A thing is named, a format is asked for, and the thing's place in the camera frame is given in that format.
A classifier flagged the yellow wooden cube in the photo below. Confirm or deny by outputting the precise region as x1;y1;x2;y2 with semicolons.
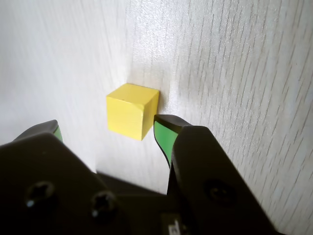
106;82;160;141

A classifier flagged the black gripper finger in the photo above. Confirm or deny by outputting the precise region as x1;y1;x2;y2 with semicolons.
0;119;123;235
153;114;277;235

